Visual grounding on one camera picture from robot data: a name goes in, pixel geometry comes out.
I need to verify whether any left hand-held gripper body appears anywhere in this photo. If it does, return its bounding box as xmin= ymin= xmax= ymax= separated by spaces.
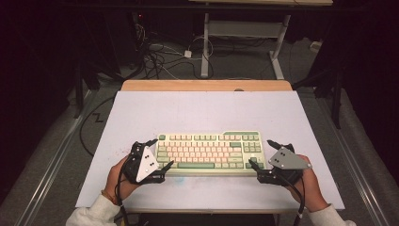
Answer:
xmin=122 ymin=140 xmax=167 ymax=186

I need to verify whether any black stand leg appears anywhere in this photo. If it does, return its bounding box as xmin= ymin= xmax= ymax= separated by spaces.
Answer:
xmin=72 ymin=60 xmax=87 ymax=120

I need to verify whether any white metal desk frame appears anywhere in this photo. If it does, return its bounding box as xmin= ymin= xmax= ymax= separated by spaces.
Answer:
xmin=187 ymin=0 xmax=334 ymax=80

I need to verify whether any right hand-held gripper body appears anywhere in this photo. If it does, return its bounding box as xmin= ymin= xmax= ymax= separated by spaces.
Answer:
xmin=256 ymin=143 xmax=313 ymax=187

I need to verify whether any white floor socket box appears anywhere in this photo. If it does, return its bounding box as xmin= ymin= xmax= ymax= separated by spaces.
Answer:
xmin=310 ymin=40 xmax=324 ymax=53

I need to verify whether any white table cover sheet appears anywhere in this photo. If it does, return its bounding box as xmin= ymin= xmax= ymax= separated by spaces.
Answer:
xmin=75 ymin=90 xmax=345 ymax=211

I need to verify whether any wooden table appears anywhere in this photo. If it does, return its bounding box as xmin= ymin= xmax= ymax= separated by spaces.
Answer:
xmin=82 ymin=79 xmax=337 ymax=216

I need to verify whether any person's right hand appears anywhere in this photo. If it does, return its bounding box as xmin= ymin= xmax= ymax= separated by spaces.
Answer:
xmin=282 ymin=153 xmax=329 ymax=214

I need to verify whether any thin wrist bracelet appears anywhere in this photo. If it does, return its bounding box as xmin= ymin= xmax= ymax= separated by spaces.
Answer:
xmin=101 ymin=189 xmax=118 ymax=205

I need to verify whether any person's left hand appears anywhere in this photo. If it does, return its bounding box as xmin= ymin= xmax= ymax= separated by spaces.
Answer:
xmin=104 ymin=155 xmax=141 ymax=202

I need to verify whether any left hand-held gripper black cable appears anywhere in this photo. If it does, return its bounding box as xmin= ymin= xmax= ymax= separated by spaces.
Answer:
xmin=114 ymin=155 xmax=130 ymax=226

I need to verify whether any right hand-held gripper black cable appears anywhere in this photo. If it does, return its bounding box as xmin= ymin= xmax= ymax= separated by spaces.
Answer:
xmin=274 ymin=169 xmax=308 ymax=226

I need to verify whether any metal floor rail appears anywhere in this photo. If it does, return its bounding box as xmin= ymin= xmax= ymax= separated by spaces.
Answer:
xmin=315 ymin=96 xmax=392 ymax=226
xmin=16 ymin=89 xmax=96 ymax=226

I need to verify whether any long black floor cable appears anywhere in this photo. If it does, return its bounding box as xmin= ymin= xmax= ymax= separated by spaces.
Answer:
xmin=78 ymin=95 xmax=116 ymax=158

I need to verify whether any cream green pink keyboard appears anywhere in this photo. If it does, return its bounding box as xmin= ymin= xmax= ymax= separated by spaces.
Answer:
xmin=152 ymin=130 xmax=268 ymax=177

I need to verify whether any tangle of floor cables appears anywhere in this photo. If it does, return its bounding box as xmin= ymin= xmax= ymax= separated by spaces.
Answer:
xmin=133 ymin=12 xmax=215 ymax=81

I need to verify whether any black tripod stand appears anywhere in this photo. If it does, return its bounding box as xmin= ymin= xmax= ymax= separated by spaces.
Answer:
xmin=291 ymin=60 xmax=345 ymax=130

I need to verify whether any hand-held gripper black cable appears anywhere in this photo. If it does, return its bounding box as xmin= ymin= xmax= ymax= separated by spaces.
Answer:
xmin=114 ymin=155 xmax=130 ymax=226
xmin=274 ymin=169 xmax=308 ymax=226

